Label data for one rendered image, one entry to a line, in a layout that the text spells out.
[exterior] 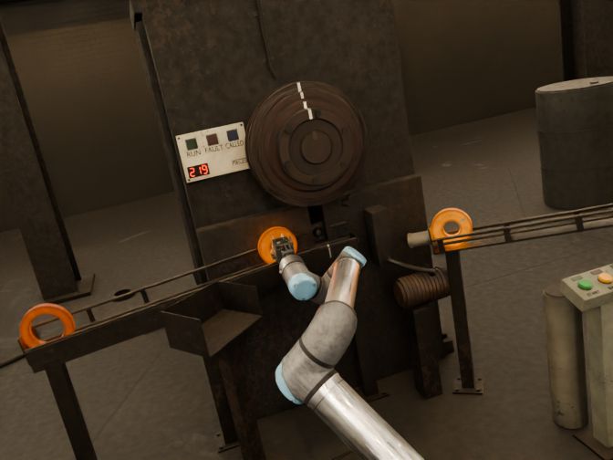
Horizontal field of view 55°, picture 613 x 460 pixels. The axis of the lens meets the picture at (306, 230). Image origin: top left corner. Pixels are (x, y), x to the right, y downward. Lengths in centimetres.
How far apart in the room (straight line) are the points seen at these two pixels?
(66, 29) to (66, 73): 53
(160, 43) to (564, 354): 180
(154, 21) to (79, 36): 600
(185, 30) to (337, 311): 125
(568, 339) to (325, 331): 100
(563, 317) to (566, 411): 37
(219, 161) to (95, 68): 603
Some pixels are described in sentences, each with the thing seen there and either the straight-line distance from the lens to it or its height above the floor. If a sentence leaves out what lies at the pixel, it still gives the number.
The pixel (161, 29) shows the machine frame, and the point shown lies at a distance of 233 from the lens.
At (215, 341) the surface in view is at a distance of 203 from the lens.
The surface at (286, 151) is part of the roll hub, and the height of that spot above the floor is 112.
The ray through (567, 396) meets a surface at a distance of 236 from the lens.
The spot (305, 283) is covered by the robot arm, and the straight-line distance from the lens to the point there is 201.
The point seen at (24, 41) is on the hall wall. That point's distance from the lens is 837.
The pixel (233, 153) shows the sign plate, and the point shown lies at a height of 113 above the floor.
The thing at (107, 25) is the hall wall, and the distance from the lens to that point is 830.
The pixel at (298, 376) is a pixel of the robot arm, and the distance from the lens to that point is 156.
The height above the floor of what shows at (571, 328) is 40.
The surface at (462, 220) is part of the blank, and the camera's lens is 234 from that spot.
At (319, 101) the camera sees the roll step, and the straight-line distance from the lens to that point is 222.
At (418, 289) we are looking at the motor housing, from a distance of 237.
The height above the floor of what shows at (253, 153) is 113.
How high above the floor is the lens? 144
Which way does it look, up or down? 16 degrees down
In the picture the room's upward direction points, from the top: 11 degrees counter-clockwise
